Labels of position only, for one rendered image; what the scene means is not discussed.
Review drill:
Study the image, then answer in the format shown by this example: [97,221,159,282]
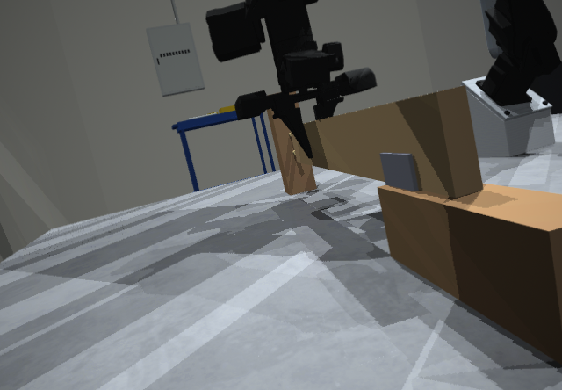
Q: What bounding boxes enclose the tan wooden beam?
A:
[290,85,484,198]

